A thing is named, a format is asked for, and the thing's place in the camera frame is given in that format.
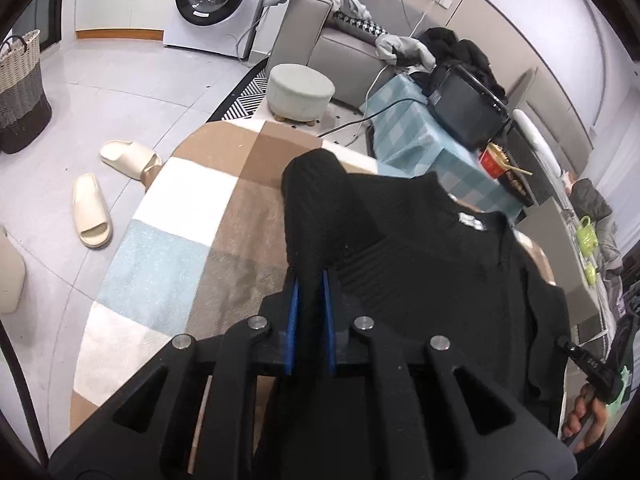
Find teal checked tablecloth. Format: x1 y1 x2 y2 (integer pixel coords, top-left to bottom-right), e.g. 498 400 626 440
367 74 526 221

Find checked brown blue blanket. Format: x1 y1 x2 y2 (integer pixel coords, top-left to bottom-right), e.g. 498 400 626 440
70 119 557 436

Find black food tray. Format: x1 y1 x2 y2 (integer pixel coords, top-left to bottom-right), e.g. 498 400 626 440
502 170 536 206

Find grey sofa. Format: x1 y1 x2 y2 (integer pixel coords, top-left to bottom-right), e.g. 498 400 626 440
267 0 437 117

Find grey table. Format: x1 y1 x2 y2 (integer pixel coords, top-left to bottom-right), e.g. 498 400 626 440
515 195 609 346

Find person's right hand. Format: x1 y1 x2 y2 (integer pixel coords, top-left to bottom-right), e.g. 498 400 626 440
561 382 612 456

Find black countertop appliance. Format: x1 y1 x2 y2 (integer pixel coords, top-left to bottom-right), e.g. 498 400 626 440
424 62 511 150

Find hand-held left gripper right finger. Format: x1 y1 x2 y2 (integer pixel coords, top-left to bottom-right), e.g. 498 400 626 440
320 267 579 480

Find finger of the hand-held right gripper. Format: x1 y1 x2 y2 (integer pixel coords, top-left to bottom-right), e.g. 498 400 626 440
556 336 619 392

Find black jacket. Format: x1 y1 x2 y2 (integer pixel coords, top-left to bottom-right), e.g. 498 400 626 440
410 26 509 107

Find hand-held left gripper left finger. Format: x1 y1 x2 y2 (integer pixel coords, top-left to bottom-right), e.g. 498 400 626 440
47 267 301 480

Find black white patterned rug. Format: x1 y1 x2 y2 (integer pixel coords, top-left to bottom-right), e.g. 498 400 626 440
207 55 372 147

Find woven laundry basket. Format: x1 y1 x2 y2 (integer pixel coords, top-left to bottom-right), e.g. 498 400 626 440
0 30 53 155

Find houndstooth pillow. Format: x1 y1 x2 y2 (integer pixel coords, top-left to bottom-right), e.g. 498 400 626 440
332 10 389 41

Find white cushion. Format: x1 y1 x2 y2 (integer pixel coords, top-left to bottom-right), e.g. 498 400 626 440
512 109 574 211

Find dark glass door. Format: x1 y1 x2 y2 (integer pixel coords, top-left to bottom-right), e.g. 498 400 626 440
7 0 66 54

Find wooden chopsticks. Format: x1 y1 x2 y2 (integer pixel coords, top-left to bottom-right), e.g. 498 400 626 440
487 142 534 177

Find white cable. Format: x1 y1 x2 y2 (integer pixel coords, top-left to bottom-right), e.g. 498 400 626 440
360 0 442 136

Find dark grey jacket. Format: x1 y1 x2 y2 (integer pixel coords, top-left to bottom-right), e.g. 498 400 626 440
570 177 624 274

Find cream slipper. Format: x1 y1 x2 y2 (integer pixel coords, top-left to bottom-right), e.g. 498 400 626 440
72 172 114 250
100 140 164 181

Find grey hoodie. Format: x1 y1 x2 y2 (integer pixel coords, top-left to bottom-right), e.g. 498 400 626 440
375 34 436 74

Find black power cable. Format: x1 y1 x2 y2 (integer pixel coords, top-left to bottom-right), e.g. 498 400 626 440
317 97 431 139

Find black knit sweater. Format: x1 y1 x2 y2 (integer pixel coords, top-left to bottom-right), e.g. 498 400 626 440
252 149 573 480

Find round pale green stool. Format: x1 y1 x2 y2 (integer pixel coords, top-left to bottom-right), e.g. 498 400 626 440
266 64 336 128

